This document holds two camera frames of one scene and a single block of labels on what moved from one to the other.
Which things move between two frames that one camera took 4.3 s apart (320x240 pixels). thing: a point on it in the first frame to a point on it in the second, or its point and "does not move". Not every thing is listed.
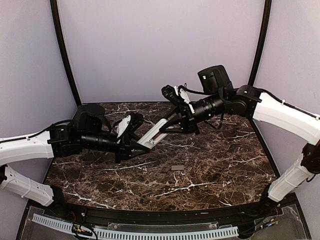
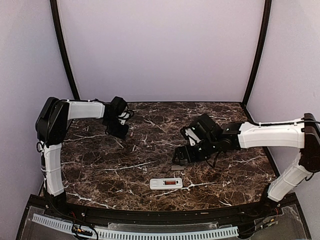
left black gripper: [126, 147] to [121, 134]
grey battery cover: [177, 167] does not move
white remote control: [154, 136] to [166, 183]
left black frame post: [58, 28] does not move
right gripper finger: [176, 121] to [179, 158]
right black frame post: [268, 15] does not move
